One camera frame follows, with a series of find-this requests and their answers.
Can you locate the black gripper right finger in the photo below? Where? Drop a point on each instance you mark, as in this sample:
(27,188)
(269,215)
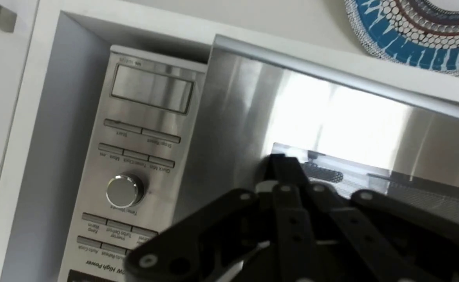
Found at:
(396,229)

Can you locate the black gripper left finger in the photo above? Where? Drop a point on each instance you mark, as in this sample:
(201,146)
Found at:
(198,229)

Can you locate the stainless steel microwave door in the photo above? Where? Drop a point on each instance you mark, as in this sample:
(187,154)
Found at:
(239,115)

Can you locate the silver microwave control knob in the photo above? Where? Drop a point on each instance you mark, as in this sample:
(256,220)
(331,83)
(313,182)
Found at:
(125,191)

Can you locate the stainless steel microwave body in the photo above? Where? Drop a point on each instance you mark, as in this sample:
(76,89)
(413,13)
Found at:
(136,135)

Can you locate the stainless steel microwave oven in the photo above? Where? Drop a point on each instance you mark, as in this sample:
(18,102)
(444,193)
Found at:
(46,157)

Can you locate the blue patterned decorative plate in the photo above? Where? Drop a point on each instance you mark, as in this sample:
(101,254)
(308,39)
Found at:
(396,36)

